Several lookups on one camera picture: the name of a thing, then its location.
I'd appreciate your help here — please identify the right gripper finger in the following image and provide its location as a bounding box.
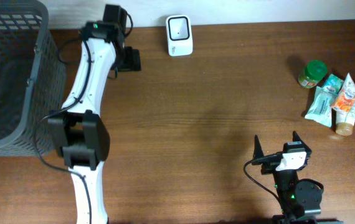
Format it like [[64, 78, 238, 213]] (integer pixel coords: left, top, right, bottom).
[[292, 131, 302, 142], [252, 135, 264, 158]]

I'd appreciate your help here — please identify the light teal wipes packet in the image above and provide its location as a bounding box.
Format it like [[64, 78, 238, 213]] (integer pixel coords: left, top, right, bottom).
[[305, 86, 337, 128]]

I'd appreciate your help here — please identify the orange small tissue pack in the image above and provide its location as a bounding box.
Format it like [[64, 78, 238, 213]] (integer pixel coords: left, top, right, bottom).
[[331, 85, 355, 113]]

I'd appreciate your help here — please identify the white Pantene tube gold cap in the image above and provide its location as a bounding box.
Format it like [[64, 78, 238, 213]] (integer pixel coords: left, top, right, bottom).
[[335, 73, 355, 136]]

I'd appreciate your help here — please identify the small teal tissue pack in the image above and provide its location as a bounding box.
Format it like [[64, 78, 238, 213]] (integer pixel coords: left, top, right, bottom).
[[322, 74, 344, 95]]

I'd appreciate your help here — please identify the green round lid jar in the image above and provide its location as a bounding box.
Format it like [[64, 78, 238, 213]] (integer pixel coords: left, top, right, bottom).
[[298, 60, 328, 88]]

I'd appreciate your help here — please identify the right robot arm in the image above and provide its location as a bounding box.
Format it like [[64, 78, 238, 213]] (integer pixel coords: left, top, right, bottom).
[[243, 131, 342, 224]]

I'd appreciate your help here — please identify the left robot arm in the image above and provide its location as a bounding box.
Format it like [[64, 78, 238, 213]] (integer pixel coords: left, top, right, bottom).
[[47, 4, 141, 223]]

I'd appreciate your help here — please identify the white barcode scanner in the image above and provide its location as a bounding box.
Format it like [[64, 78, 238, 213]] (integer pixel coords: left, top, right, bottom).
[[165, 15, 193, 57]]

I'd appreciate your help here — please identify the dark grey plastic basket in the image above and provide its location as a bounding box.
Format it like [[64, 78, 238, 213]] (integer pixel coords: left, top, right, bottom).
[[0, 1, 67, 156]]

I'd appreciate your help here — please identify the right black cable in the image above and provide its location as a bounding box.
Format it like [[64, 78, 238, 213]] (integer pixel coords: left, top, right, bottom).
[[243, 152, 287, 215]]

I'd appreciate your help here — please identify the black cable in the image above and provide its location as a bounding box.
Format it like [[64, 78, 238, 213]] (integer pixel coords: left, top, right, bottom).
[[32, 12, 134, 224], [243, 152, 287, 215]]

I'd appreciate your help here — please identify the left black cable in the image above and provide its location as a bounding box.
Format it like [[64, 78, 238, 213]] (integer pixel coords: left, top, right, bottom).
[[32, 12, 134, 224]]

